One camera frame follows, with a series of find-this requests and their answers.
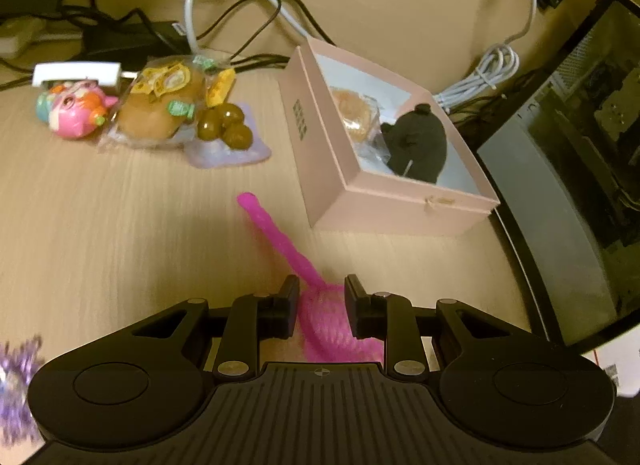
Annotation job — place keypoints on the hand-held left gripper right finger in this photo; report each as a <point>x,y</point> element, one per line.
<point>355,306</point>

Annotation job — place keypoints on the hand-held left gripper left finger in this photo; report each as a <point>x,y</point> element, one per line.
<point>290,306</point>

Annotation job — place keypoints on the pink plastic scoop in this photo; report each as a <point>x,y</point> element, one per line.
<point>280,240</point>

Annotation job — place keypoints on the pink cardboard box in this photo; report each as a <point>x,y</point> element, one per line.
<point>320,155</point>

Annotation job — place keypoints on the packet of brown balls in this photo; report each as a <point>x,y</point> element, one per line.
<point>220,127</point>

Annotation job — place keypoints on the bread with yellow labels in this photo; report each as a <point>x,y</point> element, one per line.
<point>150,115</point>

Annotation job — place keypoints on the white battery charger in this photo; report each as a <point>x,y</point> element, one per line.
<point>75,69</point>

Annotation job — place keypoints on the black plush toy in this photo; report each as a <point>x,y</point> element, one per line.
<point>415,140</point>

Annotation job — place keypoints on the plain wrapped bread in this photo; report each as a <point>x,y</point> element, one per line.
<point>352,115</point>

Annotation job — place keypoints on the yellow snack packet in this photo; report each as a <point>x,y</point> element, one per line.
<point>220,87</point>

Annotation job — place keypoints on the computer case with glass panel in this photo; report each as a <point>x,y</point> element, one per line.
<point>575,170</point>

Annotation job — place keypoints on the white box with barcode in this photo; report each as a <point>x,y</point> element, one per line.
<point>620,370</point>

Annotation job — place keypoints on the purple tinsel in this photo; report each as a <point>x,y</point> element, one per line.
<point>15,380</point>

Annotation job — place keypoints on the pink cartoon toy figure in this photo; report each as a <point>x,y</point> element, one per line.
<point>75,112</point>

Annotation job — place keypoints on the black power adapter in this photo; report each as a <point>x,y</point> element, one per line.
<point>135,37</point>

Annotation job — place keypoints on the white power strip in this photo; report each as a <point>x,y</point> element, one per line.
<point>15,40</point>

